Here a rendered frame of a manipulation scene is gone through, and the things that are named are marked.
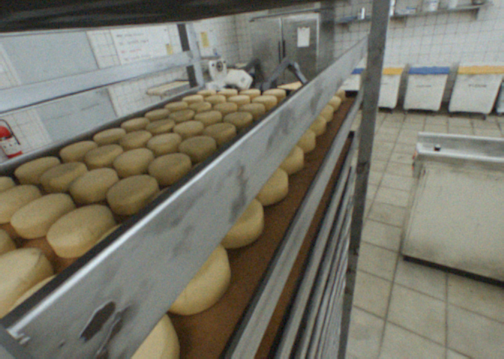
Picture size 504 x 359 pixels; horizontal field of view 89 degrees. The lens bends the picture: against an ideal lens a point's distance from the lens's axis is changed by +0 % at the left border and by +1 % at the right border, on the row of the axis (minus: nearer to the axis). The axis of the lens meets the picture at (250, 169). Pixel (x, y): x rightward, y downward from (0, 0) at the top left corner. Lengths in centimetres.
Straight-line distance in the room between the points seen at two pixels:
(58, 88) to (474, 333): 216
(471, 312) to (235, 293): 208
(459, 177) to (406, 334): 95
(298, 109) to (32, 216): 26
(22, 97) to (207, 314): 41
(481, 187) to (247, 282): 179
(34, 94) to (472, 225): 207
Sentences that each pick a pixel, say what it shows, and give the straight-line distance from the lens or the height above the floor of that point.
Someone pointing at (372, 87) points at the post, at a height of 151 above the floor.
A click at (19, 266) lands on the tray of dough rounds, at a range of 26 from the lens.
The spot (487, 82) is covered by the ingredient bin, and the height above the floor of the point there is 58.
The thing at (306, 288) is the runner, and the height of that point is 142.
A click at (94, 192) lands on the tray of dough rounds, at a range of 33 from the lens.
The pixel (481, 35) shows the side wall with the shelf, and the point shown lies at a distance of 578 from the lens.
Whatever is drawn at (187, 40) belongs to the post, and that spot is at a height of 163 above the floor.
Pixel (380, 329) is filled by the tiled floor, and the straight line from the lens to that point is 195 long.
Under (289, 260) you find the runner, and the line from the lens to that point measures 19.
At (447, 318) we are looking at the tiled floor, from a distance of 213.
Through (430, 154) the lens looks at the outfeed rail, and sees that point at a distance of 181.
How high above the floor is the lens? 164
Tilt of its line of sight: 29 degrees down
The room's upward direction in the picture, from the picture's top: 7 degrees counter-clockwise
